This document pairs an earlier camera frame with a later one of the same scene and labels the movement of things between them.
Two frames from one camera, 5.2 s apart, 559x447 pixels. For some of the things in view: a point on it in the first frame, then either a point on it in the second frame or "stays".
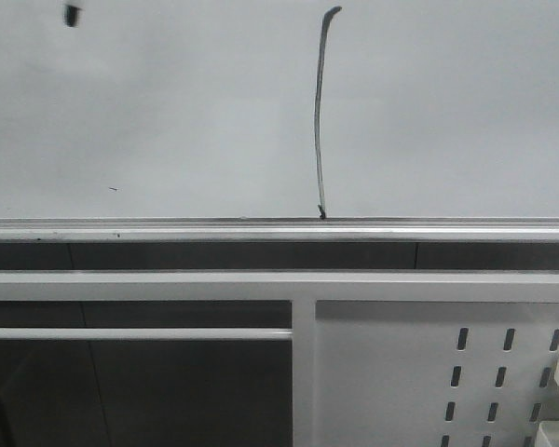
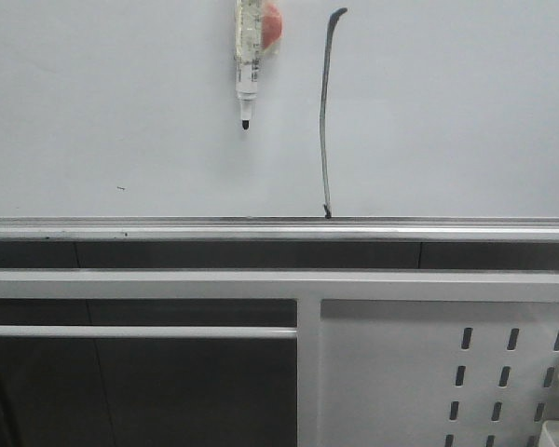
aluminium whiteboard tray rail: [279, 229] stays
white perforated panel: [438, 372] stays
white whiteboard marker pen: [71, 15] -> [248, 47]
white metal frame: [304, 289] stays
